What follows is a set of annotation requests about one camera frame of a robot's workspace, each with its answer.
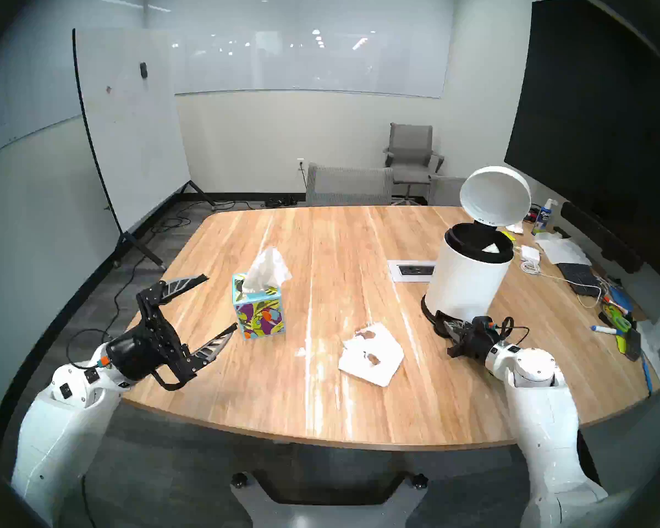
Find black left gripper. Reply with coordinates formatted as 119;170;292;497
106;274;238;391

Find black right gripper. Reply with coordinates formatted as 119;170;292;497
443;318;499;364

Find white pedal trash can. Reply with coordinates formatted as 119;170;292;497
421;166;532;336

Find white tissue sheet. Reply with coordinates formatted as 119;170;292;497
242;247;293;292
338;322;405;388

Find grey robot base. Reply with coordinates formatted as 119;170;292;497
230;471;435;528

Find colourful toucan tissue box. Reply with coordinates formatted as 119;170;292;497
232;277;285;340

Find table power outlet box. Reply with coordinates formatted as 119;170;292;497
387;260;437;283

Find black keyboard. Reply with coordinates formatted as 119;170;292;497
557;263;606;298

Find white paper towel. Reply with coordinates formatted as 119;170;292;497
535;233;593;266

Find grey fabric office chair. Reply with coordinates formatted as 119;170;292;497
428;176;469;207

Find whiteboard cleaner spray bottle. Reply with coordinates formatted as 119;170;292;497
532;198;559;236

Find blue pouch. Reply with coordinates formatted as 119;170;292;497
609;287;636;313

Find dark block with yellow edge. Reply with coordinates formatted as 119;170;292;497
616;332;642;362

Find black video sound bar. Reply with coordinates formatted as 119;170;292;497
561;201;645;274

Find grey mesh office chair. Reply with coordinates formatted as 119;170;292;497
306;162;395;207

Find grey armrest office chair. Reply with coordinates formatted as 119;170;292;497
383;122;445;206

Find rolling whiteboard on stand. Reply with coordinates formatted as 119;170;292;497
73;26;218;266

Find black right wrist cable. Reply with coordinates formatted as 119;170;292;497
497;316;531;347

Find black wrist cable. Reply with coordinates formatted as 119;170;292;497
147;366;186;392
497;316;531;347

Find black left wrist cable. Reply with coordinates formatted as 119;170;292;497
147;366;186;392

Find long black floor cable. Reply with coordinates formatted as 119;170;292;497
66;246;163;368

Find white charger cable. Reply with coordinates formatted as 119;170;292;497
520;257;606;309

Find green handled scissors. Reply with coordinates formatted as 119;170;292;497
602;304;633;335

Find large black wall screen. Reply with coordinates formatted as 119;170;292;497
504;0;660;241

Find wide glass wall whiteboard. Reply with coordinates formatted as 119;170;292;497
146;0;455;98

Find wall whiteboard with writing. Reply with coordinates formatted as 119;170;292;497
0;0;144;163

